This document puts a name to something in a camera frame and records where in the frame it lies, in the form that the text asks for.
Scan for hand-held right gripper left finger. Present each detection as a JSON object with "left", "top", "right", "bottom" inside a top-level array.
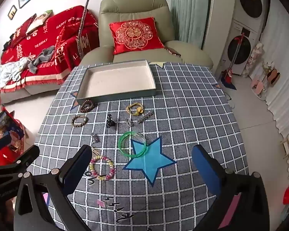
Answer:
[{"left": 14, "top": 144, "right": 93, "bottom": 231}]

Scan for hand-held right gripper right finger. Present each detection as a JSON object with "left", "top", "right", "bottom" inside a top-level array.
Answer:
[{"left": 191, "top": 144, "right": 271, "bottom": 231}]

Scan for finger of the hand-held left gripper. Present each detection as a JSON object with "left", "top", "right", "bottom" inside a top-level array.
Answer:
[
  {"left": 0, "top": 135, "right": 12, "bottom": 151},
  {"left": 0, "top": 145, "right": 40, "bottom": 174}
]

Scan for pink yellow bead bracelet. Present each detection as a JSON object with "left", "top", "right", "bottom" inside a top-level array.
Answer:
[{"left": 89, "top": 155, "right": 116, "bottom": 181}]

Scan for green plastic bangle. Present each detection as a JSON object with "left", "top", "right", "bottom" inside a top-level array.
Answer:
[{"left": 118, "top": 131, "right": 149, "bottom": 159}]

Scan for clear plastic hair clip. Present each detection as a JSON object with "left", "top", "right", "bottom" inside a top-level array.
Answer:
[{"left": 131, "top": 131, "right": 147, "bottom": 147}]

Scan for yellow hair tie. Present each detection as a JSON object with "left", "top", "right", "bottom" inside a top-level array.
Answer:
[{"left": 126, "top": 102, "right": 144, "bottom": 116}]

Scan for shallow grey tray box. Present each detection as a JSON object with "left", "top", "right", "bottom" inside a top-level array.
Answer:
[{"left": 76, "top": 60, "right": 157, "bottom": 104}]

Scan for red gift bag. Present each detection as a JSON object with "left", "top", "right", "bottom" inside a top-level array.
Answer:
[{"left": 0, "top": 111, "right": 27, "bottom": 167}]

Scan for black hair claw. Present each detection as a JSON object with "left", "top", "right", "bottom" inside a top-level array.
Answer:
[{"left": 106, "top": 113, "right": 117, "bottom": 128}]

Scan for grey sofa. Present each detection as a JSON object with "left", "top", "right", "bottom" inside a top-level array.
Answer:
[{"left": 0, "top": 85, "right": 65, "bottom": 104}]

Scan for grey checkered tablecloth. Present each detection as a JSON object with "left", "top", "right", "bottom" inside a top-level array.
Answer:
[{"left": 35, "top": 61, "right": 248, "bottom": 231}]

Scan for white blue cloth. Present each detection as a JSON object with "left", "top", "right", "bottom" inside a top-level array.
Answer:
[{"left": 0, "top": 57, "right": 31, "bottom": 89}]

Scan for silver rhinestone hair clip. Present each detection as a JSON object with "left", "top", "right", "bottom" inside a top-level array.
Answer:
[{"left": 138, "top": 111, "right": 155, "bottom": 124}]

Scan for small wooden stand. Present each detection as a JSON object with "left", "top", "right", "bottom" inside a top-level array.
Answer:
[{"left": 280, "top": 135, "right": 289, "bottom": 161}]

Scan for grey garment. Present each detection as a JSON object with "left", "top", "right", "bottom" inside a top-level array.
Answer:
[{"left": 28, "top": 47, "right": 56, "bottom": 74}]

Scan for red mop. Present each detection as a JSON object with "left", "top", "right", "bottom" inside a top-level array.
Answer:
[{"left": 220, "top": 34, "right": 245, "bottom": 90}]

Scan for pink slippers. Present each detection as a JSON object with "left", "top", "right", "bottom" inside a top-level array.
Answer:
[{"left": 250, "top": 78, "right": 267, "bottom": 97}]

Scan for red printed sofa blanket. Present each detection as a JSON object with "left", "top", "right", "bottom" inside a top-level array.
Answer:
[{"left": 0, "top": 5, "right": 99, "bottom": 94}]

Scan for white pleated curtain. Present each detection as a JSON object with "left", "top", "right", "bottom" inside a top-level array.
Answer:
[{"left": 255, "top": 0, "right": 289, "bottom": 186}]

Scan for gold shoe rack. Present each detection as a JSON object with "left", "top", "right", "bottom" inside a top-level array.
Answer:
[{"left": 262, "top": 61, "right": 281, "bottom": 86}]

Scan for red velvet cushion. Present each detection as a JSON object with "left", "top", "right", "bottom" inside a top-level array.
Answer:
[{"left": 55, "top": 25, "right": 76, "bottom": 53}]

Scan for white washing machine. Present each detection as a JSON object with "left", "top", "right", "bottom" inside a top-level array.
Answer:
[{"left": 218, "top": 20, "right": 263, "bottom": 76}]

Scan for photo print pillow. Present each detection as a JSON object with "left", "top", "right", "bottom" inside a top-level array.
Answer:
[{"left": 26, "top": 10, "right": 53, "bottom": 34}]

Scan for red embroidered cushion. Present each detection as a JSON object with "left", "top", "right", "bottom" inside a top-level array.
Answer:
[{"left": 109, "top": 17, "right": 165, "bottom": 55}]

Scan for pale green curtain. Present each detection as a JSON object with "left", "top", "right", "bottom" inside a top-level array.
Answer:
[{"left": 170, "top": 0, "right": 211, "bottom": 51}]

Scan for beige recliner armchair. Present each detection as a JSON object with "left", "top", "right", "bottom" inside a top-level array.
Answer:
[{"left": 81, "top": 0, "right": 213, "bottom": 69}]

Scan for white tumble dryer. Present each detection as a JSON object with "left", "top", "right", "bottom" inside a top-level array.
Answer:
[{"left": 233, "top": 0, "right": 271, "bottom": 33}]

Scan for brown gold bead bracelet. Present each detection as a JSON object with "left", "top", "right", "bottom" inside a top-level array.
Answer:
[{"left": 72, "top": 115, "right": 89, "bottom": 128}]

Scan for dark brown bead bracelet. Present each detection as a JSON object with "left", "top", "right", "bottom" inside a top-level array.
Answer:
[{"left": 80, "top": 100, "right": 96, "bottom": 113}]

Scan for small black picture frame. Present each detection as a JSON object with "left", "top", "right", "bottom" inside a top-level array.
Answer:
[{"left": 8, "top": 5, "right": 17, "bottom": 20}]

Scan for braided camera pole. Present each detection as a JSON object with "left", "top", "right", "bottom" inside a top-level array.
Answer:
[{"left": 76, "top": 0, "right": 105, "bottom": 59}]

